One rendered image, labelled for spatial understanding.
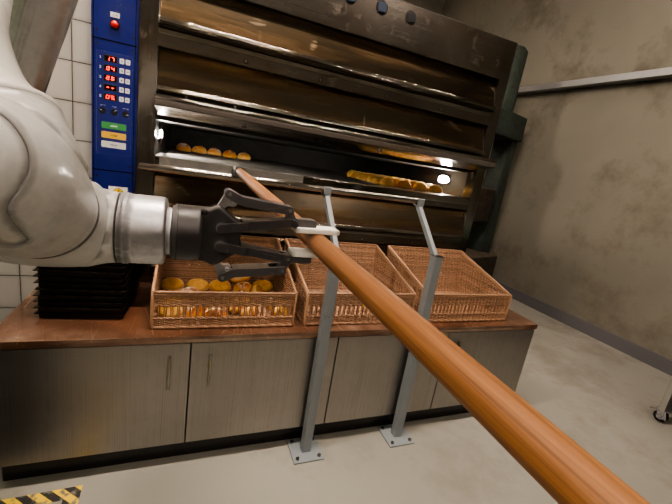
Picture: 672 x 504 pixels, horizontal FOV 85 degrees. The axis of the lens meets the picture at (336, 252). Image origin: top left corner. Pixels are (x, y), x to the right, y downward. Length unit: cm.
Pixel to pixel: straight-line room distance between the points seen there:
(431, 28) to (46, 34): 179
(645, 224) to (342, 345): 326
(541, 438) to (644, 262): 406
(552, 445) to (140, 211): 45
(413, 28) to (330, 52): 48
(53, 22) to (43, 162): 64
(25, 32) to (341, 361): 145
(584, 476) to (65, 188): 38
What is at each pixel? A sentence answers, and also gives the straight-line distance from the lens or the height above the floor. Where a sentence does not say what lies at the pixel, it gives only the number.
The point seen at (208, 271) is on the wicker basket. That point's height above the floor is 67.
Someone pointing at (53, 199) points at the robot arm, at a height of 123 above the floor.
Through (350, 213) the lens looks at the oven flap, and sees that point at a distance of 208.
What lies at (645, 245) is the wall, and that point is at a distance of 429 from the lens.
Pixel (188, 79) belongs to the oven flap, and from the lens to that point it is 188.
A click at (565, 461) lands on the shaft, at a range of 24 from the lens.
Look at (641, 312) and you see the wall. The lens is 430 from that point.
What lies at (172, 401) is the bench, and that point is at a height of 30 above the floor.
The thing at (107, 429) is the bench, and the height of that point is 21.
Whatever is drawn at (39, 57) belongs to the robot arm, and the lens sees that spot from 98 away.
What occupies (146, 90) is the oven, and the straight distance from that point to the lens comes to 189.
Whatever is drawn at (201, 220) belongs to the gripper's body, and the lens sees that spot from 51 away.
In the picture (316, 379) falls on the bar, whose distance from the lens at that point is 166.
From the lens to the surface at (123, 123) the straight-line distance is 186.
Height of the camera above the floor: 129
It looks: 14 degrees down
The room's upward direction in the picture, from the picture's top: 9 degrees clockwise
